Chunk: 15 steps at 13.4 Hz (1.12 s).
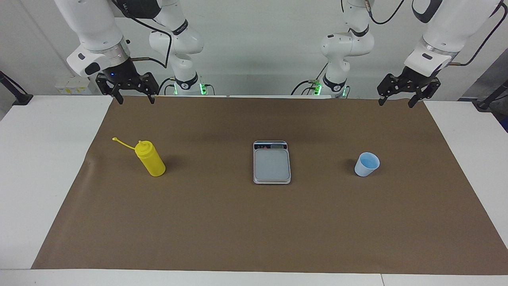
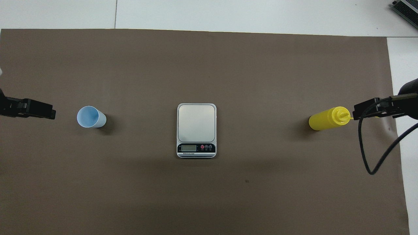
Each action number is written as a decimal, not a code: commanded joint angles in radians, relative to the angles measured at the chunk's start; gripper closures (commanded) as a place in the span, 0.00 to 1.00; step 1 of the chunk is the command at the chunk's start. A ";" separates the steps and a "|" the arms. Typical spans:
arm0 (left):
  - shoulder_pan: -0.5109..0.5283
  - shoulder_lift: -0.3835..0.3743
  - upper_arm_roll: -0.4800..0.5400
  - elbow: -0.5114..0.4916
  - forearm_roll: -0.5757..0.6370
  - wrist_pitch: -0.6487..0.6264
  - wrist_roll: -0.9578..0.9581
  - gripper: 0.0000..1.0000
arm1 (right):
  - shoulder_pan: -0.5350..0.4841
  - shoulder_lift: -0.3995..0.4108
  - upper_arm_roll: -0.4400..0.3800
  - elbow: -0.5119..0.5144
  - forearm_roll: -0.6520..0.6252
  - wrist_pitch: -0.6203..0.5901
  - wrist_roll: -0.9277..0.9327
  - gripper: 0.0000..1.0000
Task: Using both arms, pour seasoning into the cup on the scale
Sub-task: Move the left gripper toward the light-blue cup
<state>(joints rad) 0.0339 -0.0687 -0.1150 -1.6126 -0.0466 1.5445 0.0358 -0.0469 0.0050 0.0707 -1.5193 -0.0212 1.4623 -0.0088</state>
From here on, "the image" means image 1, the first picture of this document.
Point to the yellow squeeze bottle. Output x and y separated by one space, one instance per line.
152 163

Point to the white power strip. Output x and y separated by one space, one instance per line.
75 88

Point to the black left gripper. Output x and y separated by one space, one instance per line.
416 79

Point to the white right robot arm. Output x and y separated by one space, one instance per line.
95 28

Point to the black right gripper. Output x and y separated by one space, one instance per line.
119 73

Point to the black clamp stand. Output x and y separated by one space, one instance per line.
18 95
488 101

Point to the silver digital kitchen scale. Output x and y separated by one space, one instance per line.
272 167

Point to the light blue plastic cup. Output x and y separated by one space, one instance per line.
366 167

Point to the brown paper table mat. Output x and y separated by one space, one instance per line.
254 230

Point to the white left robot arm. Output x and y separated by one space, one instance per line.
448 35

